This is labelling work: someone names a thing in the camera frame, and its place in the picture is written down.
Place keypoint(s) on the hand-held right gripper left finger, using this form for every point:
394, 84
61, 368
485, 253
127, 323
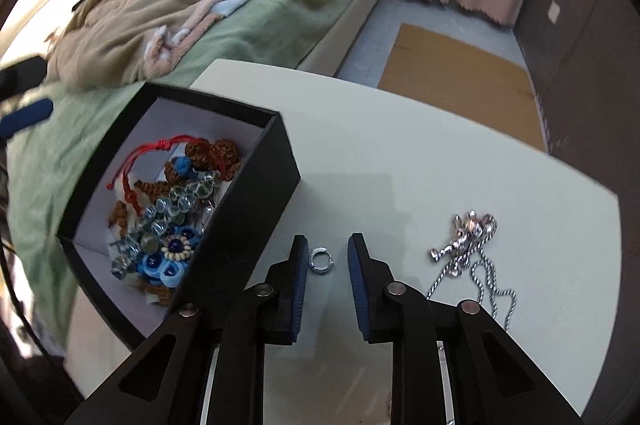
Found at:
301, 277

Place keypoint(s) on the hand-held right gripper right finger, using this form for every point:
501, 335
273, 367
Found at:
356, 277

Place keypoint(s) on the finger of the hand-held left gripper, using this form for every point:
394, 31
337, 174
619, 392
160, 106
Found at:
20, 74
30, 116

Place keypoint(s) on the black square gift box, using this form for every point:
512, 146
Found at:
250, 215

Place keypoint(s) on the blue beaded flower ornament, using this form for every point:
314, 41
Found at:
175, 250

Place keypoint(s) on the cardboard floor sheet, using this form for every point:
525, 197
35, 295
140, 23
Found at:
450, 65

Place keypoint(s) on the white wall switch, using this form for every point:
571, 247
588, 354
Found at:
555, 12

